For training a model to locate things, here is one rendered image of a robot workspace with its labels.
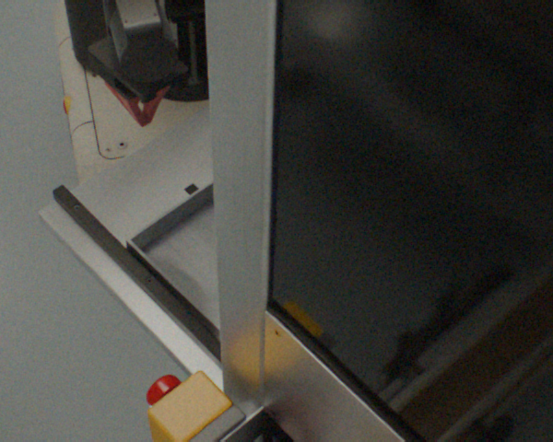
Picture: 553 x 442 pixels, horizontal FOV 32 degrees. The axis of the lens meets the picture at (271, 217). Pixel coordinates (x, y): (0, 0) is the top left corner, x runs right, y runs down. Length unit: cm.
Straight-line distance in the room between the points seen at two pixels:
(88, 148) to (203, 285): 102
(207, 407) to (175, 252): 33
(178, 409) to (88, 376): 122
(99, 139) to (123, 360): 50
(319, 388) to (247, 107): 29
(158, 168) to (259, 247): 61
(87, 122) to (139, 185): 93
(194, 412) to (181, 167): 47
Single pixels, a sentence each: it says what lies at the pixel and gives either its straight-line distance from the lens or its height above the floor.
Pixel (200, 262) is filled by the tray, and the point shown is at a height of 88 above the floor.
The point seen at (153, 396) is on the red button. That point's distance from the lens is 100.
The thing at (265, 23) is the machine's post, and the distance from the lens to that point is 58.
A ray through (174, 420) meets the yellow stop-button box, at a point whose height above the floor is 103.
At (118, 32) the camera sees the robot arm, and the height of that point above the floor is 127.
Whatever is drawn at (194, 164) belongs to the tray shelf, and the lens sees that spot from 134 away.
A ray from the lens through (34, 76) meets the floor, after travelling 278.
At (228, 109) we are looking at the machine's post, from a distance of 67.
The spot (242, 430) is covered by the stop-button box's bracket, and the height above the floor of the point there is 101.
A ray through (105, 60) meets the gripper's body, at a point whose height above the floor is 118.
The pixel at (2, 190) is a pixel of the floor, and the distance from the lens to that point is 252.
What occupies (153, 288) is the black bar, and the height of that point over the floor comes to 90.
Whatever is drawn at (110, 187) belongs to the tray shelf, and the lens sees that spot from 133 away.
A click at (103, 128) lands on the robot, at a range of 222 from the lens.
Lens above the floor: 190
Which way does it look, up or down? 53 degrees down
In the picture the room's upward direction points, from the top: 2 degrees clockwise
